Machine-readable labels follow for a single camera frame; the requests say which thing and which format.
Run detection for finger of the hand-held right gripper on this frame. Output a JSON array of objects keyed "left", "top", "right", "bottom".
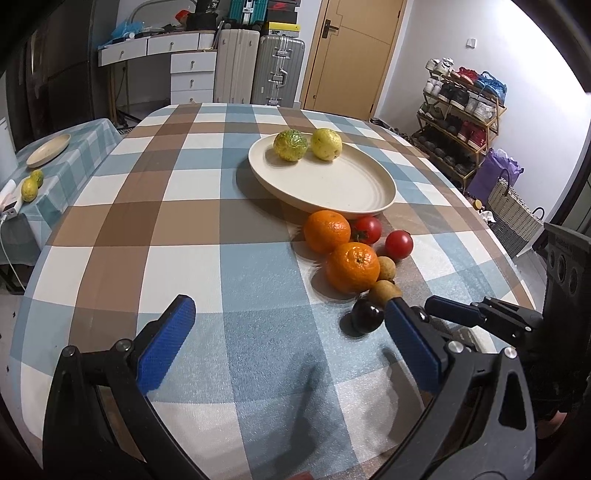
[{"left": 425, "top": 295, "right": 546, "bottom": 345}]

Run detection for small cream plate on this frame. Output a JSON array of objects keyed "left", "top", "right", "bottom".
[{"left": 26, "top": 134, "right": 72, "bottom": 168}]

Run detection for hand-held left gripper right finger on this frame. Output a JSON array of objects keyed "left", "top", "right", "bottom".
[{"left": 369, "top": 298, "right": 539, "bottom": 480}]

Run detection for black shoe box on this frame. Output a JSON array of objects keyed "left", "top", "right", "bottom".
[{"left": 265, "top": 0, "right": 302, "bottom": 23}]

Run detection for blue plastic bag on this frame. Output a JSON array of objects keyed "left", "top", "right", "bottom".
[{"left": 112, "top": 18, "right": 139, "bottom": 40}]

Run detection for silver suitcase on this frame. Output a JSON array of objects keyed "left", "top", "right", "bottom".
[{"left": 252, "top": 34, "right": 306, "bottom": 108}]

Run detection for woven basket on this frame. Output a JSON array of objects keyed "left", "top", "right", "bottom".
[{"left": 487, "top": 178, "right": 546, "bottom": 257}]

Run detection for white cable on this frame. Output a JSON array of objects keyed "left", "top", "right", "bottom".
[{"left": 0, "top": 216, "right": 25, "bottom": 292}]

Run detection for bumpy green citrus fruit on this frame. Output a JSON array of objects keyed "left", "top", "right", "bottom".
[{"left": 273, "top": 130, "right": 308, "bottom": 162}]

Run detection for yellow guava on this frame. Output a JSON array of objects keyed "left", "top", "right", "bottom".
[{"left": 310, "top": 128, "right": 343, "bottom": 161}]

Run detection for beige suitcase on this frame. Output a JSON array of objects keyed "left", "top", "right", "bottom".
[{"left": 213, "top": 28, "right": 262, "bottom": 105}]

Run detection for cream round plate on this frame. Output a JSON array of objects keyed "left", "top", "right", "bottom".
[{"left": 248, "top": 134, "right": 398, "bottom": 220}]

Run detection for purple bag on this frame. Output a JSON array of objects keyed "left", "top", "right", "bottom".
[{"left": 467, "top": 148, "right": 525, "bottom": 200}]

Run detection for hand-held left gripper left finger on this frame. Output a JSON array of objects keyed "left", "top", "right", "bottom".
[{"left": 43, "top": 294, "right": 208, "bottom": 480}]

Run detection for wooden door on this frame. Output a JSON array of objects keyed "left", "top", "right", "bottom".
[{"left": 301, "top": 0, "right": 407, "bottom": 122}]

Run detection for black and yellow box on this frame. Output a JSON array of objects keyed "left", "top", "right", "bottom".
[{"left": 268, "top": 21, "right": 304, "bottom": 38}]

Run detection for teal suitcase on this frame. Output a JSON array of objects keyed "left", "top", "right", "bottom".
[{"left": 228, "top": 0, "right": 262, "bottom": 22}]

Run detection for red tomato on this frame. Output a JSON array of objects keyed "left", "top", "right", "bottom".
[
  {"left": 385, "top": 230, "right": 413, "bottom": 260},
  {"left": 353, "top": 216, "right": 384, "bottom": 245}
]

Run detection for shoe rack with shoes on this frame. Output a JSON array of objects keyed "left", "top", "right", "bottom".
[{"left": 410, "top": 57, "right": 508, "bottom": 190}]

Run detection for dark grey refrigerator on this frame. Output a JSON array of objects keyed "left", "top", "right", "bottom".
[{"left": 46, "top": 0, "right": 122, "bottom": 134}]

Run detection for dark purple fruit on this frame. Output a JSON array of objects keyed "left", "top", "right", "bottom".
[{"left": 351, "top": 298, "right": 385, "bottom": 335}]

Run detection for clear plastic storage box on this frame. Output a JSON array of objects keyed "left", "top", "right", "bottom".
[{"left": 0, "top": 117, "right": 123, "bottom": 266}]

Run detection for white desk with drawers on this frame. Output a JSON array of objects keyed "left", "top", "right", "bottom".
[{"left": 97, "top": 30, "right": 218, "bottom": 106}]

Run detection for white power strip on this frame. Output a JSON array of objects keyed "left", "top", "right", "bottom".
[{"left": 0, "top": 180, "right": 26, "bottom": 219}]

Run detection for orange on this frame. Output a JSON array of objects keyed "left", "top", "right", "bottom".
[
  {"left": 325, "top": 242, "right": 380, "bottom": 296},
  {"left": 303, "top": 210, "right": 352, "bottom": 254}
]

